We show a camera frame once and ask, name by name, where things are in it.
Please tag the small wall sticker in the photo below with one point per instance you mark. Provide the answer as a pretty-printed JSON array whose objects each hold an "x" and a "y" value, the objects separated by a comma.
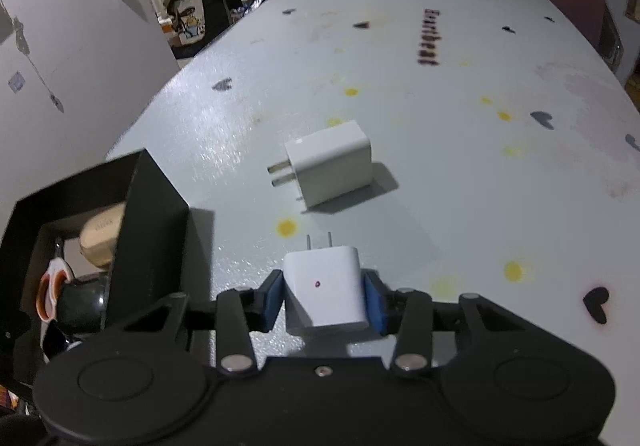
[{"x": 16, "y": 81}]

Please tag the black box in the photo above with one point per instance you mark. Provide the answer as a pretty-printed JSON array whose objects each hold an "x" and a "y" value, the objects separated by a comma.
[{"x": 150, "y": 236}]

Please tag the large white charger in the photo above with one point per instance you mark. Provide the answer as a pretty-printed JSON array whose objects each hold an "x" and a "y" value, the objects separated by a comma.
[{"x": 335, "y": 161}]

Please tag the black earbud case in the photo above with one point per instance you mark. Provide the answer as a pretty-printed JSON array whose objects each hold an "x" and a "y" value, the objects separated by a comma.
[{"x": 82, "y": 301}]

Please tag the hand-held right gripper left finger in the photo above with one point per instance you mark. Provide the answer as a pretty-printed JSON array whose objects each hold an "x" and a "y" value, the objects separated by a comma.
[{"x": 270, "y": 302}]

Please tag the small rounded white charger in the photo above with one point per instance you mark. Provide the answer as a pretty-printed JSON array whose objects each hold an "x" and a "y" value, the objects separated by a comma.
[{"x": 325, "y": 291}]

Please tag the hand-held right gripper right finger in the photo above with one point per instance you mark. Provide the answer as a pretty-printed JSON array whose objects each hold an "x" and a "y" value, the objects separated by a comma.
[{"x": 375, "y": 302}]

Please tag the beige earbud case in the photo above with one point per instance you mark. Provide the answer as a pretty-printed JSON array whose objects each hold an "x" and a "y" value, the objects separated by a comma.
[{"x": 100, "y": 233}]

